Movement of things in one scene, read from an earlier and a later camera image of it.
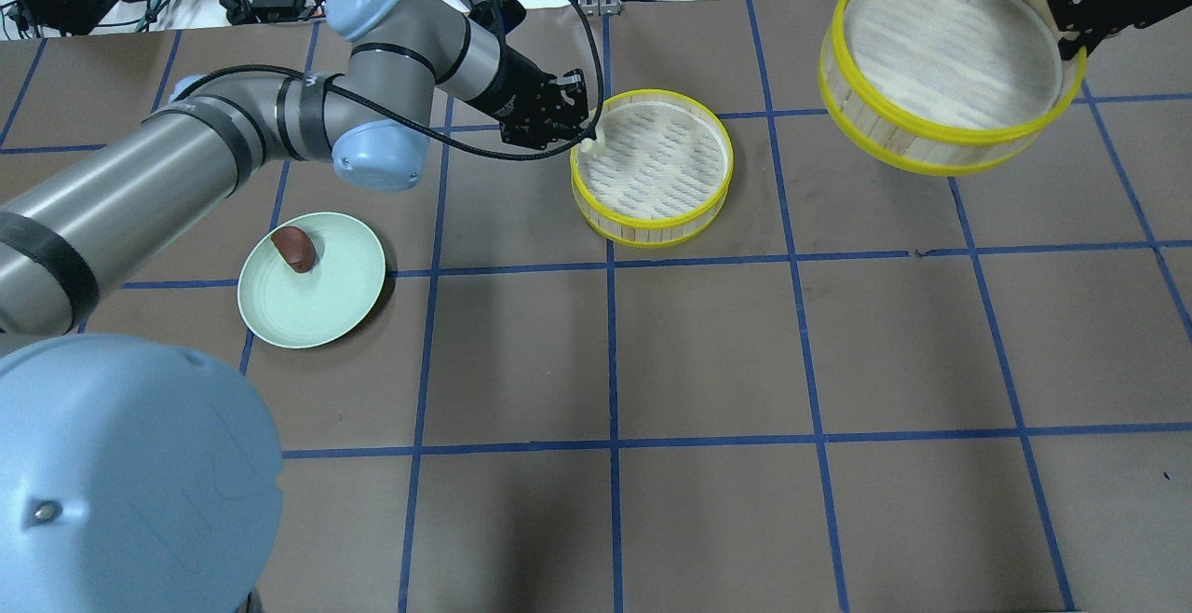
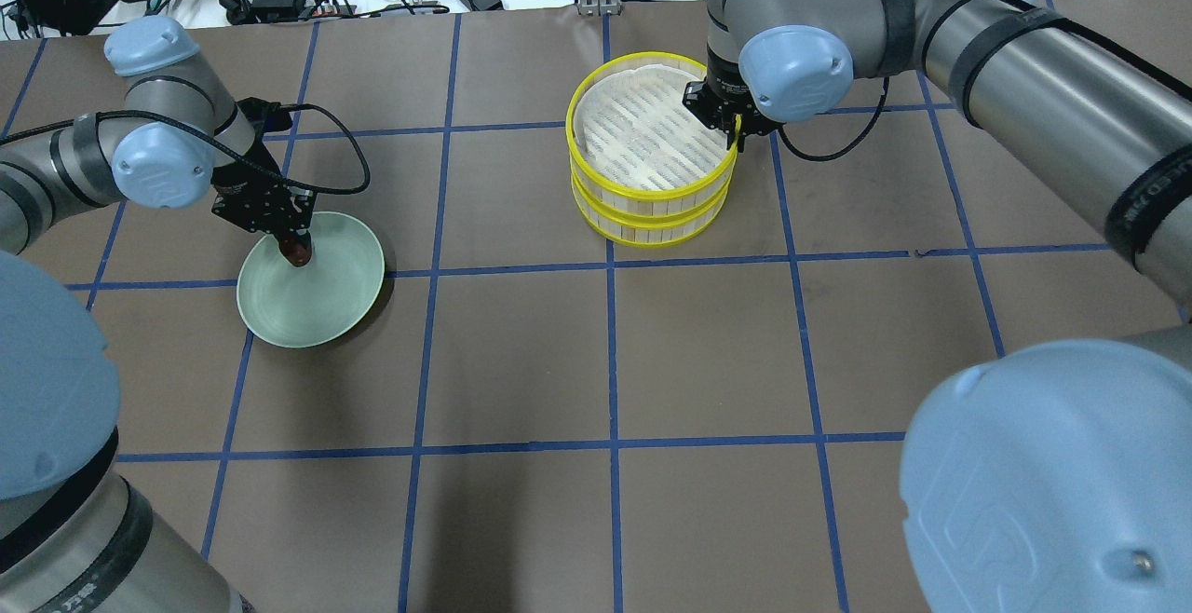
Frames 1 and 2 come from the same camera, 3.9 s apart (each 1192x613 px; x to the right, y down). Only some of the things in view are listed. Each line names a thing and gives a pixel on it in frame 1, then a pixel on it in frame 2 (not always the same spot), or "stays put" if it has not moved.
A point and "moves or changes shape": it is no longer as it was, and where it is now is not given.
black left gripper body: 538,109 → 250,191
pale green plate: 304,309 stays put
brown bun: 296,247 stays put
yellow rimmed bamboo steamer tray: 945,60 moves or changes shape
